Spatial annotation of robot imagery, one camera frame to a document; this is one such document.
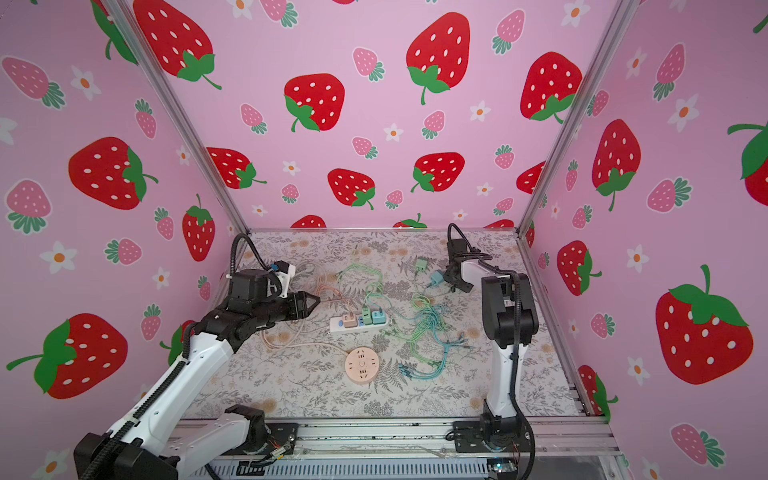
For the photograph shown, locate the blue plug adapter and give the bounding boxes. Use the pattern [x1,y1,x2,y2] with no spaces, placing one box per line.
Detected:
[371,308,387,325]

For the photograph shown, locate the teal plug adapter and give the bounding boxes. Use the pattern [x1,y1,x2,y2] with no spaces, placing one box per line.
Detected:
[430,271,444,287]

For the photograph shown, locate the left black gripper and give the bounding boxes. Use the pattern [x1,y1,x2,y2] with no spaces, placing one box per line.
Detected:
[253,291,321,330]

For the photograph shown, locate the pink plug adapter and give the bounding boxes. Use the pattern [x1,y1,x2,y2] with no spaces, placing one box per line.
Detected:
[340,313,358,329]

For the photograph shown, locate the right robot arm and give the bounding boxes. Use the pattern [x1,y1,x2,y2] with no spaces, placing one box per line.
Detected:
[444,223,540,452]

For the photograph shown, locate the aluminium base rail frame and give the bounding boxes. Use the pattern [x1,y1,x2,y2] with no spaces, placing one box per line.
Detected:
[159,414,633,479]

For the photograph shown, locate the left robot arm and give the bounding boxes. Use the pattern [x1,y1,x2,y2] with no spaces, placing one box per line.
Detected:
[74,261,320,479]

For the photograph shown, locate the round pink power socket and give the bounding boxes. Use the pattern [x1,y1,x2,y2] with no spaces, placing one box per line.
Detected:
[344,347,380,385]

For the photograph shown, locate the white blue power strip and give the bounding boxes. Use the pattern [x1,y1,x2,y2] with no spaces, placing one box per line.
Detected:
[329,315,391,335]

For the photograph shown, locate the green cable bundle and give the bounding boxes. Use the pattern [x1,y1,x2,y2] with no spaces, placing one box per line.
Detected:
[335,263,469,382]

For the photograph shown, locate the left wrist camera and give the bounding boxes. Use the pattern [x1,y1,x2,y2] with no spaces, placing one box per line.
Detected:
[267,261,296,299]

